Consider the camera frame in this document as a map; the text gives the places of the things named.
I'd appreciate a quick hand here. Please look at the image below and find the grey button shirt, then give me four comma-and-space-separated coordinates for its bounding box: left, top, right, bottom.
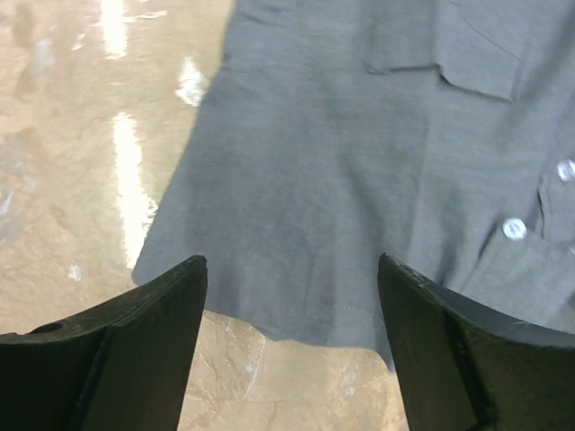
133, 0, 574, 361

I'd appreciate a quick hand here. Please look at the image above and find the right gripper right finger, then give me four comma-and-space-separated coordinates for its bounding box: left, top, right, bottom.
377, 254, 574, 431

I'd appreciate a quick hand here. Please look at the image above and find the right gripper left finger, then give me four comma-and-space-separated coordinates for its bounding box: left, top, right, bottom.
1, 256, 208, 431

